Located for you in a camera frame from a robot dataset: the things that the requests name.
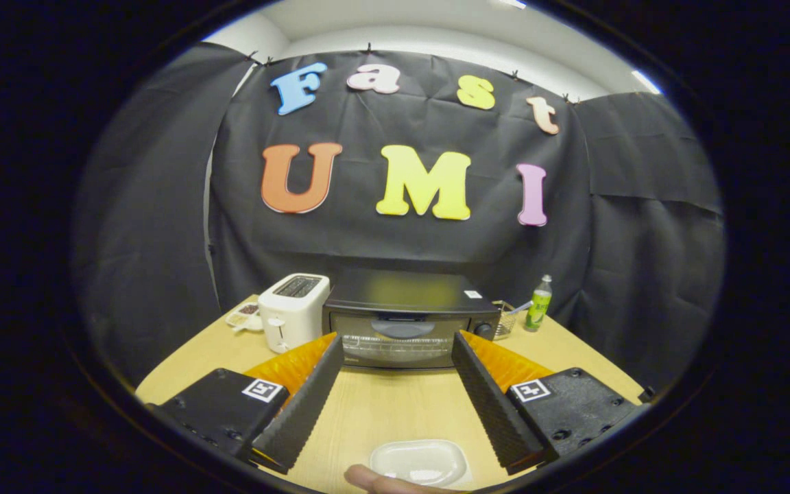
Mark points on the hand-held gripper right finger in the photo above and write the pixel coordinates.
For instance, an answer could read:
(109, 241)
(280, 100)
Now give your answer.
(494, 405)

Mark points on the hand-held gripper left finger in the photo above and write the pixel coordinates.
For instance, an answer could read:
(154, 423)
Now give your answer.
(302, 405)

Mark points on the black toaster oven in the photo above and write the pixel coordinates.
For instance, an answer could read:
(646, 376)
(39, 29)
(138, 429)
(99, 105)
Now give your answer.
(402, 291)

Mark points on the white pop-up toaster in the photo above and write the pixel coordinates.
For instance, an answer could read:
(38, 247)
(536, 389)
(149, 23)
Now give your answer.
(292, 309)

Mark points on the white oval plate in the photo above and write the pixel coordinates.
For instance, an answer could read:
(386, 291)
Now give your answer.
(422, 461)

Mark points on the blue checkered straw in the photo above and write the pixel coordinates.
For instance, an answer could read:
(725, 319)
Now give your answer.
(522, 307)

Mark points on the green label drink bottle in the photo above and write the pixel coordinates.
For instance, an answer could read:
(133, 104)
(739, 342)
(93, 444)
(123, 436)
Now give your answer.
(539, 309)

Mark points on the small snack tray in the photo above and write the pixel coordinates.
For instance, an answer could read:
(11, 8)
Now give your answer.
(243, 315)

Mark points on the black backdrop cloth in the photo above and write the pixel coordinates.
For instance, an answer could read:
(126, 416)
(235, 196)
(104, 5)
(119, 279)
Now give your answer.
(395, 240)

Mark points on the ceiling light panel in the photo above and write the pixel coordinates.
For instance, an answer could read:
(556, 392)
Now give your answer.
(646, 82)
(511, 3)

